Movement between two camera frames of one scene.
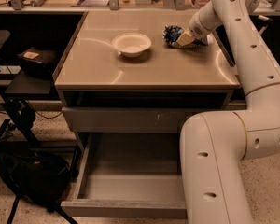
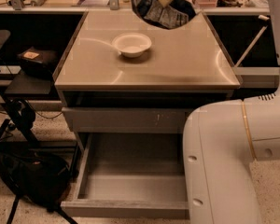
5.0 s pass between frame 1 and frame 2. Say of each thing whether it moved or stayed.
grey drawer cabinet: stayed
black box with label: stayed
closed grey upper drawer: stayed
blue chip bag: moved
